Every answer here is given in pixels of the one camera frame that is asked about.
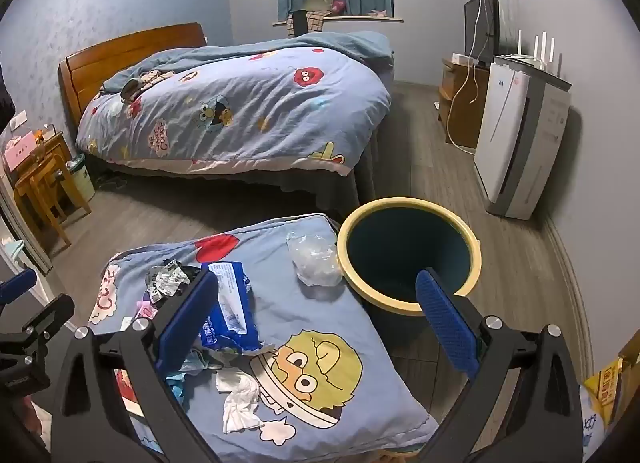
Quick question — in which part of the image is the pink purple wrapper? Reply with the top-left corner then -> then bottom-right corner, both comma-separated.
134,301 -> 157,320

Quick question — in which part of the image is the white tissue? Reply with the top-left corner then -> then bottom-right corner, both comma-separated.
216,367 -> 264,434

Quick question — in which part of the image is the black silver wrapper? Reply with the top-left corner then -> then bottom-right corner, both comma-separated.
144,259 -> 201,305

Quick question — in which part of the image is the blue white wet wipe pack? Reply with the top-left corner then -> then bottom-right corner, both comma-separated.
200,261 -> 262,355

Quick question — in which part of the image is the clear plastic bag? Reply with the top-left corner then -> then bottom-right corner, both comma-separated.
286,231 -> 343,287

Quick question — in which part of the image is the blue face mask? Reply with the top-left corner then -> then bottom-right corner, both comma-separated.
165,347 -> 224,405

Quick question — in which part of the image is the yellow rimmed green trash bin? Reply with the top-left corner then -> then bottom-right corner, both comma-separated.
337,197 -> 483,343

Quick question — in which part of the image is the red strawberry snack bag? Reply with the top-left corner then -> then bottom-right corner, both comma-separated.
114,369 -> 144,417

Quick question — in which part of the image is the wooden nightstand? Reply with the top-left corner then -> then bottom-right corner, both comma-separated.
13,132 -> 91,247

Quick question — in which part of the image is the small white green bin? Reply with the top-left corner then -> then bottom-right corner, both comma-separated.
66,153 -> 96,202

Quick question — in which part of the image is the pink box on nightstand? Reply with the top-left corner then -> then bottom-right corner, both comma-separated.
3,132 -> 37,172

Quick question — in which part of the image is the blue cartoon pillow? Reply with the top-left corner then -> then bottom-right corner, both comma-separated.
88,214 -> 437,462

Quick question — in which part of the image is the wooden bed with headboard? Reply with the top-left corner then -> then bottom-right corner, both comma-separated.
60,23 -> 378,212

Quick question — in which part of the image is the white air purifier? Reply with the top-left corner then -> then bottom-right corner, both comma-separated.
474,56 -> 572,220

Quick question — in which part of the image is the wooden tv cabinet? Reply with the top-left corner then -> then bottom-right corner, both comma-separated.
438,59 -> 489,149

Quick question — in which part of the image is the blue cartoon duvet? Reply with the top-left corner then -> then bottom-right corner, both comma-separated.
76,31 -> 394,176

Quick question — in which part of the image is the white wifi router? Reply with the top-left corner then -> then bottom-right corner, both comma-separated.
501,29 -> 555,73

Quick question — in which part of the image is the black television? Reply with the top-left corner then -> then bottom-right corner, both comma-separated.
463,0 -> 500,67

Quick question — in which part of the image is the white charging cable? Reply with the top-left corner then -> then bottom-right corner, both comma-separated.
444,0 -> 490,156

